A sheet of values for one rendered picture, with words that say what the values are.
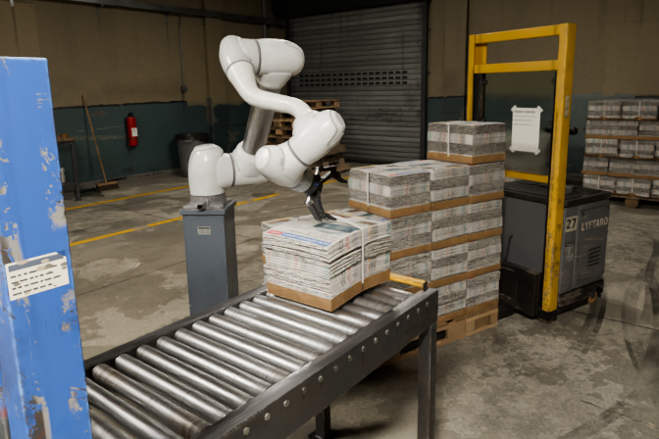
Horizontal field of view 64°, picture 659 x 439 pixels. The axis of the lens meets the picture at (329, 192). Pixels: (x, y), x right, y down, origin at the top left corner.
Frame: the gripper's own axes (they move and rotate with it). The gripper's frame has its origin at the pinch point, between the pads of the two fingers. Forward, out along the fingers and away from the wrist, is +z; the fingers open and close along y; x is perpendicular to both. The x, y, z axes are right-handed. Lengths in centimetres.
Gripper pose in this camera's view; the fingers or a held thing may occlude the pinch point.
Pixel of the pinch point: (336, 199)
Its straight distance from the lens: 186.7
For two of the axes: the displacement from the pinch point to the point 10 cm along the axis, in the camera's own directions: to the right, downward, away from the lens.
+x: 7.9, 1.1, -6.1
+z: 5.5, 3.1, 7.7
